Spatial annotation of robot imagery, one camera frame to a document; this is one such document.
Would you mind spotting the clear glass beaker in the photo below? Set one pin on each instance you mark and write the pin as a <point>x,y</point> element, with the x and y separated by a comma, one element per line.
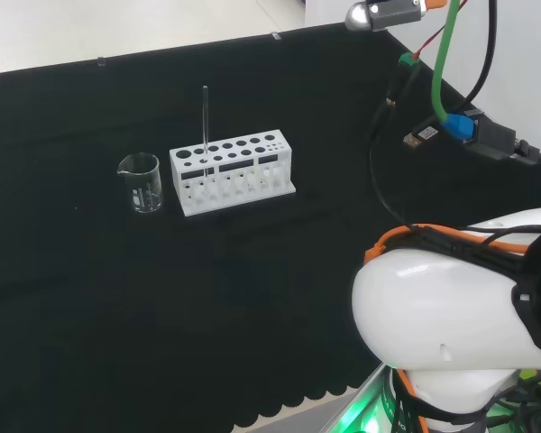
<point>140,198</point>

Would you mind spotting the white test tube rack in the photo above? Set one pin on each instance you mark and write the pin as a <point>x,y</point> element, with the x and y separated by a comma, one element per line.
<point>176,173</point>

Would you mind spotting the green connector plug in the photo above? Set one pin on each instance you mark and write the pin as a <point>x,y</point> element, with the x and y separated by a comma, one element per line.
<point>409,61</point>

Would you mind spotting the yellow stop button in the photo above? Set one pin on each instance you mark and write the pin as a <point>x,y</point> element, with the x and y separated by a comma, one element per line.
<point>534,375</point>

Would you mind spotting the silver and black USB plug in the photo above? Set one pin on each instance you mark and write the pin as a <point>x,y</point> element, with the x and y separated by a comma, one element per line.
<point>426,133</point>

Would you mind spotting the black bench cloth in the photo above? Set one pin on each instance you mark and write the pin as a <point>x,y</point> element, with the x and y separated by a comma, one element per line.
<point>117,293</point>

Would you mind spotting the silver domed wrist camera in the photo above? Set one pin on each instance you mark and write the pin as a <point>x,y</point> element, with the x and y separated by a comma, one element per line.
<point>387,15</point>

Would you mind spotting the clear glass rod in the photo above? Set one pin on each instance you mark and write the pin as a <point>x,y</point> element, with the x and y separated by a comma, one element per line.
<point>205,117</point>

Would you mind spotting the black adapter box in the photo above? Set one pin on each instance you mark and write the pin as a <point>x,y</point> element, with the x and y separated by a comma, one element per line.
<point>493,137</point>

